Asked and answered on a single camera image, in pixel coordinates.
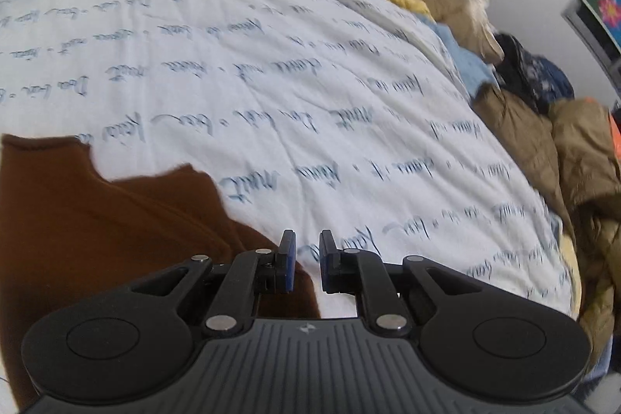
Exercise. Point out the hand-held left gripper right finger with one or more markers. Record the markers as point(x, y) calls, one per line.
point(327, 266)

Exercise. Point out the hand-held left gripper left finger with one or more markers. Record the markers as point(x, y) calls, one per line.
point(288, 263)

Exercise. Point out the brown knit garment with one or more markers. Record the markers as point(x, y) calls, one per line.
point(97, 225)

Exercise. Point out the white script-printed blanket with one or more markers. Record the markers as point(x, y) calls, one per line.
point(291, 74)

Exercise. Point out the light blue garment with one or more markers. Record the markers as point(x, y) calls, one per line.
point(465, 60)

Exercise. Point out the olive brown padded jacket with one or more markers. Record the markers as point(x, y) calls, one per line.
point(577, 162)

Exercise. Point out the yellow garment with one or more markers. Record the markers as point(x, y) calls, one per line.
point(410, 2)

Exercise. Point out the dark patterned garment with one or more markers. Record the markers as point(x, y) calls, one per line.
point(533, 74)

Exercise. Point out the cream garment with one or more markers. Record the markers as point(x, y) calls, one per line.
point(461, 1)

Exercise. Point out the orange cloth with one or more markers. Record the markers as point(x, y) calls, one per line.
point(616, 128)

